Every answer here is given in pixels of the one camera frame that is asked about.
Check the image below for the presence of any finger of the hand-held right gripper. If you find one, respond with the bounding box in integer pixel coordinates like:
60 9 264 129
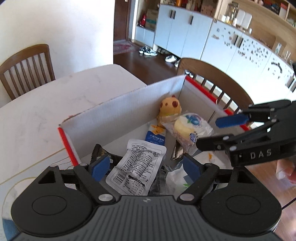
216 108 271 129
196 120 279 151

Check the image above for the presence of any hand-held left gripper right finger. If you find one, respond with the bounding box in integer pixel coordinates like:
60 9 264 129
178 155 257 205

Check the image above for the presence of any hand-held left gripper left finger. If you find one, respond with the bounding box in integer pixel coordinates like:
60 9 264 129
37 155 115 205

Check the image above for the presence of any dark green packet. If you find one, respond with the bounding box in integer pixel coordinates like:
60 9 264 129
89 144 123 167

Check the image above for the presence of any white blue bread packet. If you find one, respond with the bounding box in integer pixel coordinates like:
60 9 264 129
165 152 233 194

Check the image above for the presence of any round cake packet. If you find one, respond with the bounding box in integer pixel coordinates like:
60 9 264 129
162 113 214 153

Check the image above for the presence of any white printed pouch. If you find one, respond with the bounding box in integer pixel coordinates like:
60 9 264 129
106 138 167 196

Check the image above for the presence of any blue biscuit packet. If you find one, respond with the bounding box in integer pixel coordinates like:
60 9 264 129
145 124 167 146

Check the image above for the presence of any yellow spotted toy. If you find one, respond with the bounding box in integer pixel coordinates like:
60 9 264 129
157 95 182 121

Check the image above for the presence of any red cardboard box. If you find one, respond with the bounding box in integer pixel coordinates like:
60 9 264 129
58 75 252 172

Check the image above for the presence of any white marble desktop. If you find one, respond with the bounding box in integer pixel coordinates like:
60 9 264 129
0 64 148 241

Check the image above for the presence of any person's right hand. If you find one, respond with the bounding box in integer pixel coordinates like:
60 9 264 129
276 159 296 183

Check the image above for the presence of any brown wooden chair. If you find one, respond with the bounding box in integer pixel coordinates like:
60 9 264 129
176 58 255 116
0 44 56 100

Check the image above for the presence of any red patterned rug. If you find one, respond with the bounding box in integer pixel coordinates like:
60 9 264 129
113 40 139 55

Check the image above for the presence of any brown cardboard carton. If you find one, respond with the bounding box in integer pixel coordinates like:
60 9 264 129
146 9 159 29

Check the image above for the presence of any dark wooden door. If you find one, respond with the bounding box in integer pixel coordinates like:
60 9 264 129
113 0 130 42

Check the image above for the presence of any black cable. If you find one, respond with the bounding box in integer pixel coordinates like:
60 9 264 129
281 197 296 209

